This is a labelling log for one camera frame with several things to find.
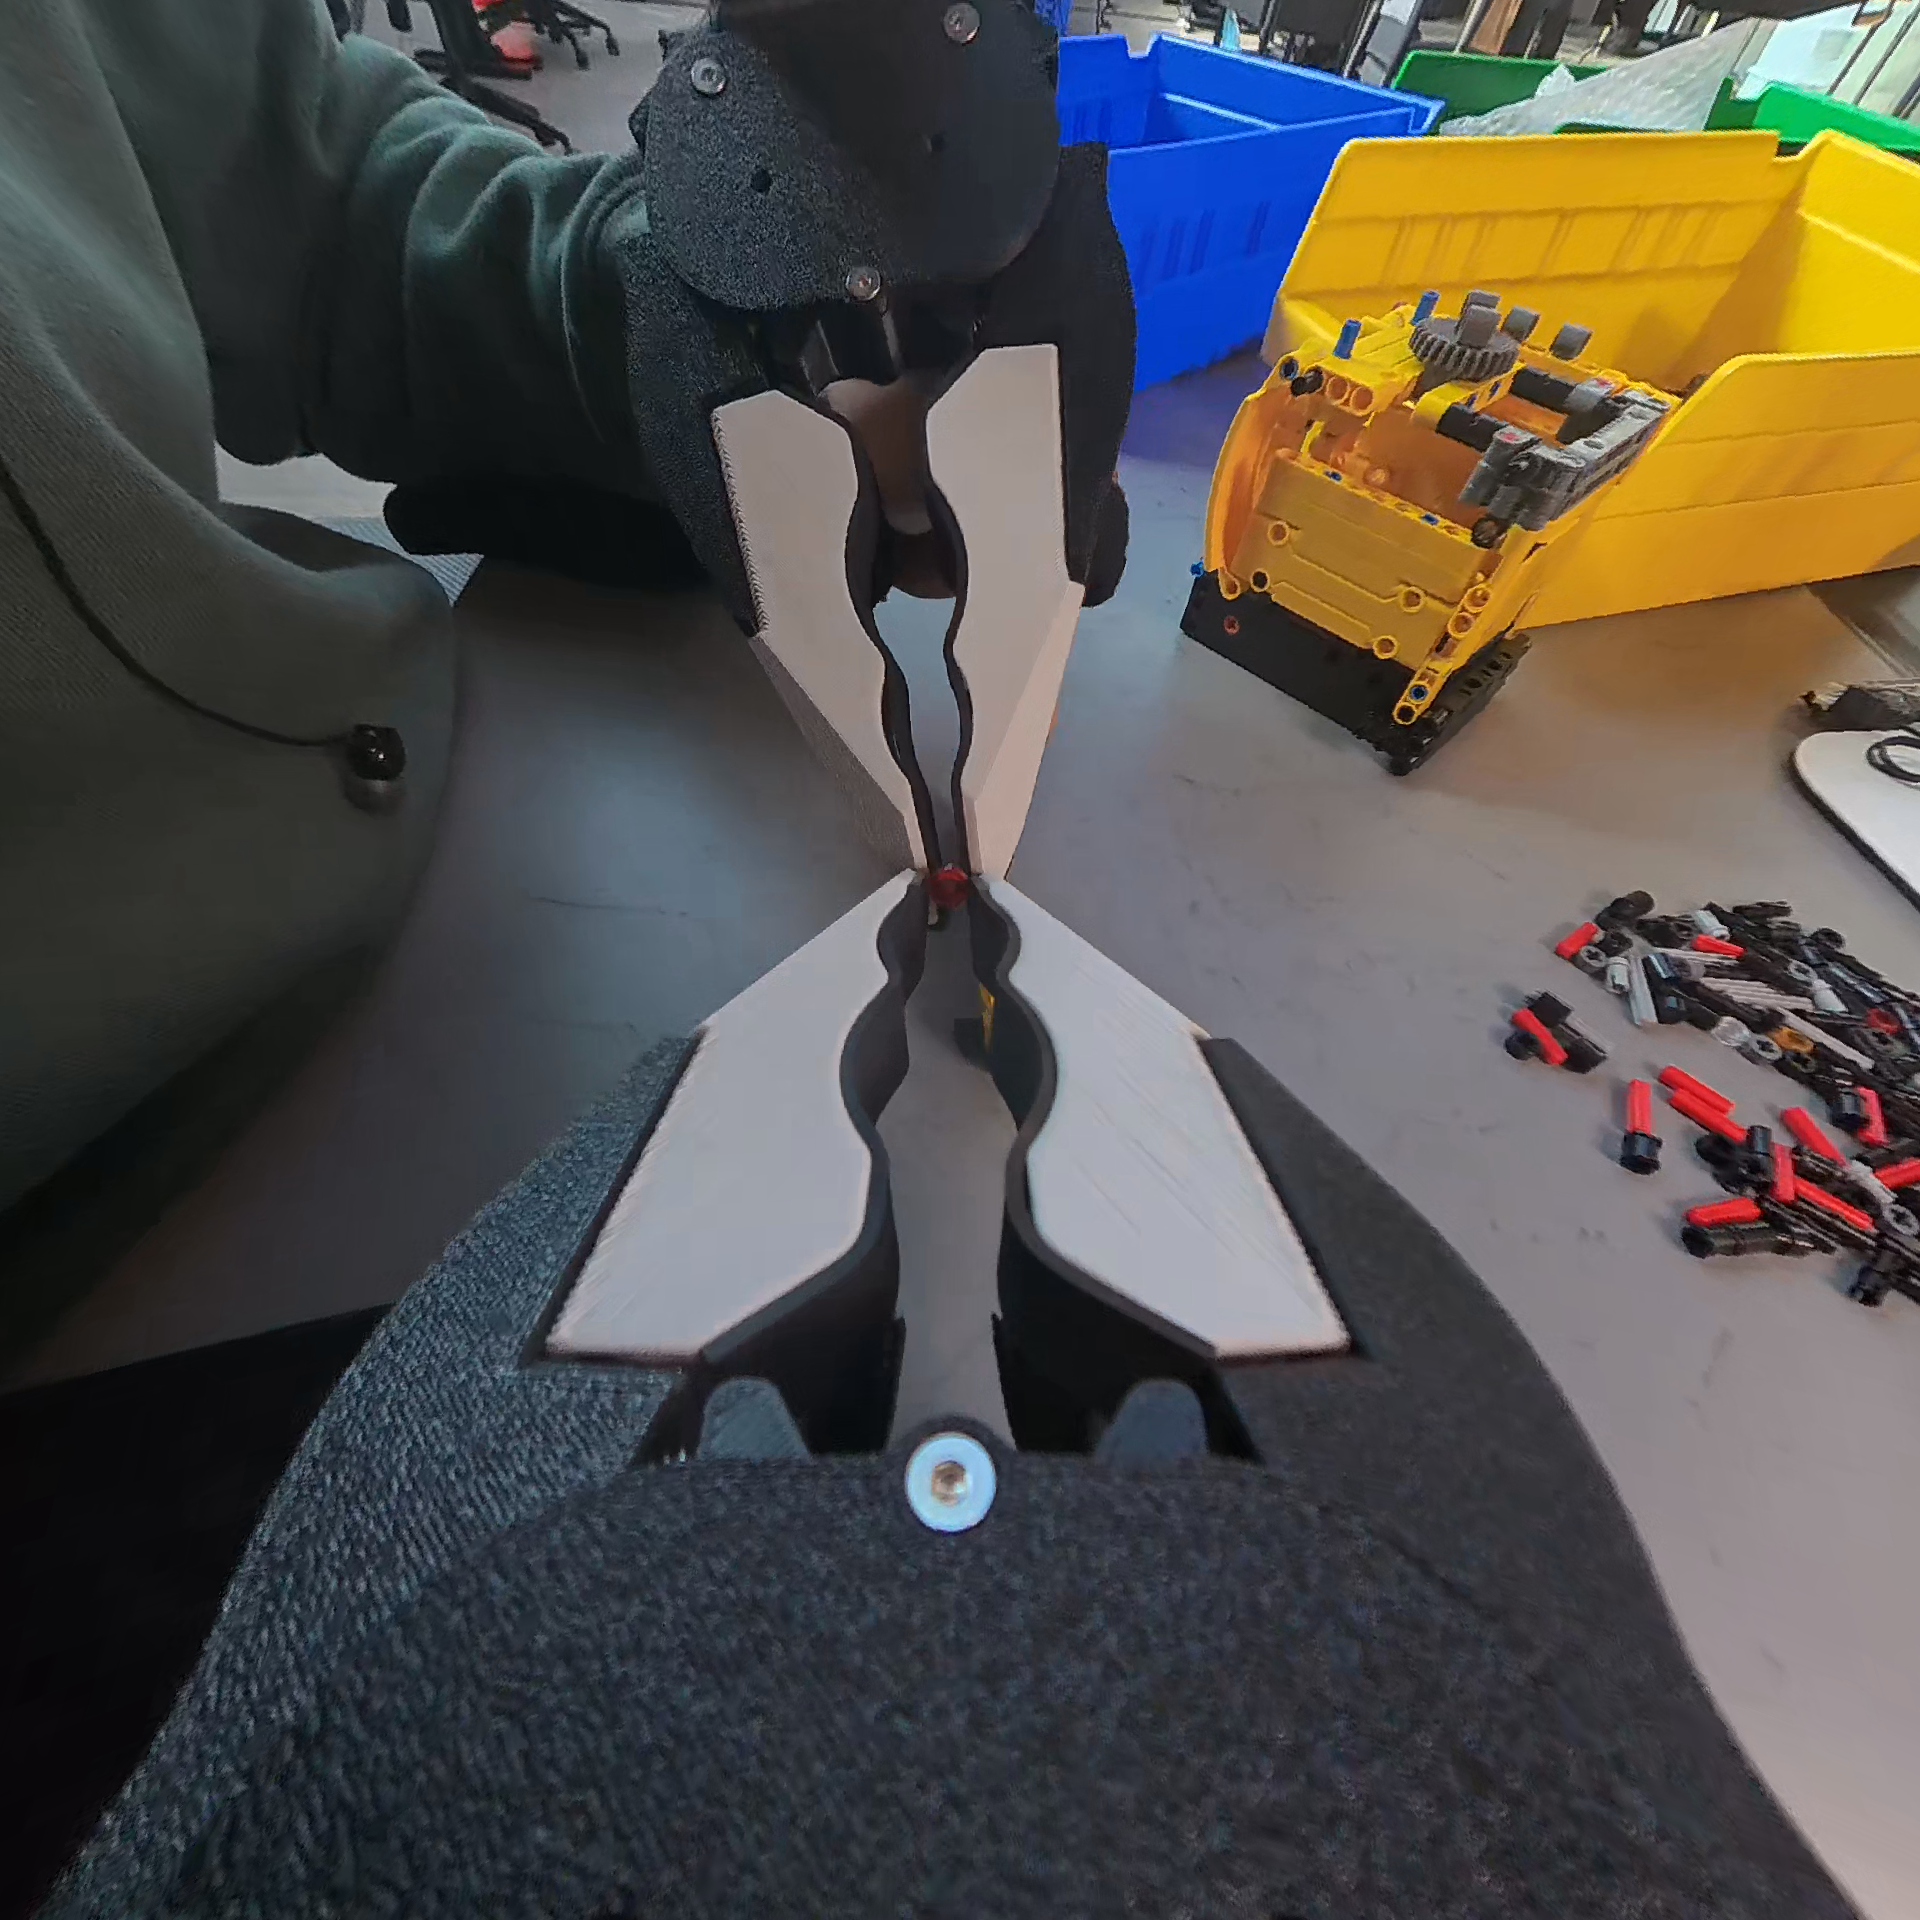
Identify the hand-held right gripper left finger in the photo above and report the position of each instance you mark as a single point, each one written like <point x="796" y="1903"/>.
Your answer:
<point x="735" y="1185"/>

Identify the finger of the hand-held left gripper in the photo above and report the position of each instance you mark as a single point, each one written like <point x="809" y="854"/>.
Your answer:
<point x="1020" y="569"/>
<point x="796" y="569"/>

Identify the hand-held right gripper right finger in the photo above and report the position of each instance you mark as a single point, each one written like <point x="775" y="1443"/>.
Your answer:
<point x="1172" y="1185"/>

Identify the yellow lego beam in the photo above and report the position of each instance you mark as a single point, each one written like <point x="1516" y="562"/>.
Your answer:
<point x="988" y="1008"/>

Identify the red round lego stud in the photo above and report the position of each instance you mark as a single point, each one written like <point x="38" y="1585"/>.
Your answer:
<point x="944" y="885"/>

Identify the person's left forearm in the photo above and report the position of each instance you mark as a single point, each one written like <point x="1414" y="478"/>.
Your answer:
<point x="450" y="271"/>

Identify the yellow lego vehicle model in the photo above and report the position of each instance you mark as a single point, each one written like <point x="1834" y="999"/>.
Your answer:
<point x="1350" y="495"/>

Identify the pile of small lego pins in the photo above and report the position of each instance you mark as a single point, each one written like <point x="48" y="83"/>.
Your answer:
<point x="1725" y="1211"/>

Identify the person's left hand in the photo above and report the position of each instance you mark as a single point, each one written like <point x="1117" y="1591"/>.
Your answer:
<point x="893" y="465"/>

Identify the black office chair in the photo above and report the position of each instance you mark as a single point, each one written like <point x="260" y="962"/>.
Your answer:
<point x="511" y="59"/>

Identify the blue storage bin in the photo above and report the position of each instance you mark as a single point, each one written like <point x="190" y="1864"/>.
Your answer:
<point x="1245" y="194"/>

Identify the yellow storage bin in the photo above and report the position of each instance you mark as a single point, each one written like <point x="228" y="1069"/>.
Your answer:
<point x="1725" y="495"/>

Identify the clear plastic bag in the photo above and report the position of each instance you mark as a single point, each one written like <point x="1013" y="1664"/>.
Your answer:
<point x="1622" y="99"/>

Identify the white rounded board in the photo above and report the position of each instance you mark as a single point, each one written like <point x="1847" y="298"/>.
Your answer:
<point x="1868" y="819"/>

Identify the green storage bin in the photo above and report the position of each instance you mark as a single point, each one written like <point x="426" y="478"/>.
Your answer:
<point x="1845" y="112"/>

